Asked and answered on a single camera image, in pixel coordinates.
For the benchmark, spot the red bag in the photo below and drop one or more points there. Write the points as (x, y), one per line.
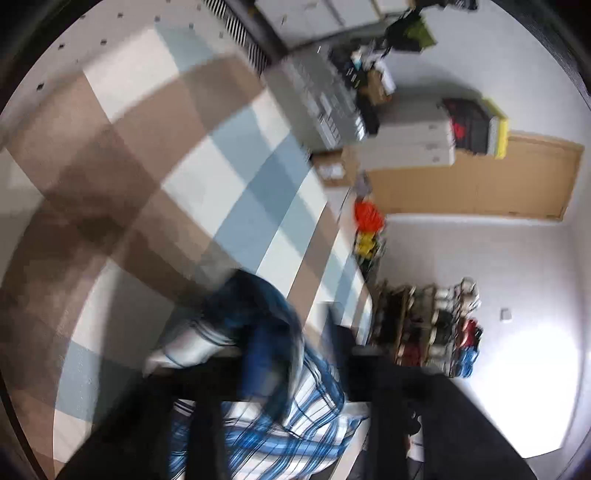
(367, 214)

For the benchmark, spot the shoe rack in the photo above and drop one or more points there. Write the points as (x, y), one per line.
(415, 323)

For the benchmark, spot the wooden door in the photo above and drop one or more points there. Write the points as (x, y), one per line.
(461, 189)

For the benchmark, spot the grey drawer cabinet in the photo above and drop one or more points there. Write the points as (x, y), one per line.
(314, 92)

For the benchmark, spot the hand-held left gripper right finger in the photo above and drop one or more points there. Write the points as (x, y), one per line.
(383, 415)

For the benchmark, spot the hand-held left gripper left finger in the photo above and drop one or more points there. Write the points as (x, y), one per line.
(207, 415)

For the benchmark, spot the yellow plush toy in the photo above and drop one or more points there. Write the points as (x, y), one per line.
(364, 244)

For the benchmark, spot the checkered bed sheet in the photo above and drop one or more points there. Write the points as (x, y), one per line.
(161, 161)

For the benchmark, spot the green cloth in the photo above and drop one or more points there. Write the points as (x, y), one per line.
(418, 34)

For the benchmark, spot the brown box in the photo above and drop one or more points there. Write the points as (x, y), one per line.
(381, 85)

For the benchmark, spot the blue white plaid shirt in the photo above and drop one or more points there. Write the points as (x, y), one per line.
(277, 332)

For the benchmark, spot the wall outlet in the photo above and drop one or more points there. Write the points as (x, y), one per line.
(506, 314)

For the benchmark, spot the yellow green box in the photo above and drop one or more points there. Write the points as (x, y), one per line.
(498, 134)

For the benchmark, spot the white drawer desk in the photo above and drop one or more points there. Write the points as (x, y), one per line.
(314, 14)

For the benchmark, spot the small cardboard box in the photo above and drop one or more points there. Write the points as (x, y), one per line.
(337, 170)

